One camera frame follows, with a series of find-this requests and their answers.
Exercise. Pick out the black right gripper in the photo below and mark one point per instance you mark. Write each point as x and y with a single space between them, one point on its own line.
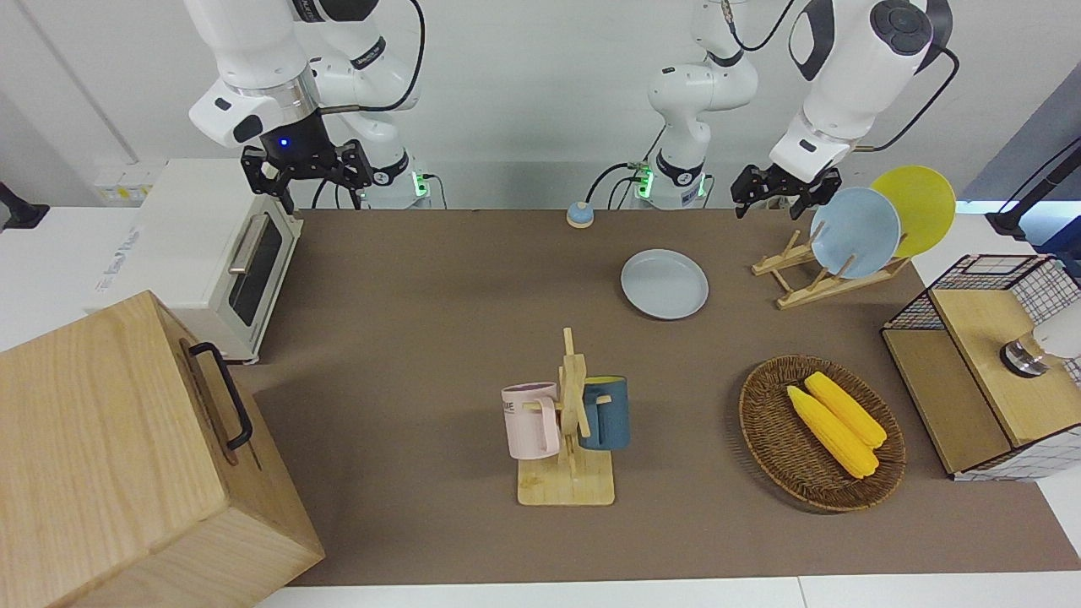
304 162

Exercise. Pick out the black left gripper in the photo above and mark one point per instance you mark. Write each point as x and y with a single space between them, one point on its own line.
785 184

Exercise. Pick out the gray plate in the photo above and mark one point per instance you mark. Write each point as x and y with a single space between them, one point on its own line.
665 284

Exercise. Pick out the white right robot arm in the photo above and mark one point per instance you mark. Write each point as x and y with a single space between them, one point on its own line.
253 51

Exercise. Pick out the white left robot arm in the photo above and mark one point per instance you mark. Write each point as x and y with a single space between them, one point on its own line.
853 76

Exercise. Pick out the light blue plate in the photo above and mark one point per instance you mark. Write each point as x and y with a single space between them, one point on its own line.
855 233

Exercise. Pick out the wooden plate rack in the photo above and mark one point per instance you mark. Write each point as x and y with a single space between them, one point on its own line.
823 287

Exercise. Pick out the yellow plate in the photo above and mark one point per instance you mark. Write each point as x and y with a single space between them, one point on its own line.
925 203

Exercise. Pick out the white toaster oven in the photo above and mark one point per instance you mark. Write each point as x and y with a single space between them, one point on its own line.
194 245

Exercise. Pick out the brown table mat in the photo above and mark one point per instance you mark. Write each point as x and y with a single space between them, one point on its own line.
422 338

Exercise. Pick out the blue wooden call bell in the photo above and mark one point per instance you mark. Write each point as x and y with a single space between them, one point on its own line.
579 215

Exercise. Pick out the yellow corn cob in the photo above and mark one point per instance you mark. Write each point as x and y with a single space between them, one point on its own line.
832 435
849 409

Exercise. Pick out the brown wicker basket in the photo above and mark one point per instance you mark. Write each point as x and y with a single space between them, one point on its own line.
777 439

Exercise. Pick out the dark blue mug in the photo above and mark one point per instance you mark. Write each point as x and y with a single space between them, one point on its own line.
610 414

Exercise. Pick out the pink mug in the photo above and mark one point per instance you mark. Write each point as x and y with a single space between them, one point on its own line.
528 422

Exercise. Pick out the wooden mug tree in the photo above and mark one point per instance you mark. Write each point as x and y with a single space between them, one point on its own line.
573 473

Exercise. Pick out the wooden drawer cabinet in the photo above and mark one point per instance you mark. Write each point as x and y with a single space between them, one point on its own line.
110 456

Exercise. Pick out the white wall socket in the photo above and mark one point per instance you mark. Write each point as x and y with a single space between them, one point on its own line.
127 186

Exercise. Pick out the black camera stand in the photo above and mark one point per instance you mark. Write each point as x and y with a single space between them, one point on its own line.
19 211
1026 203

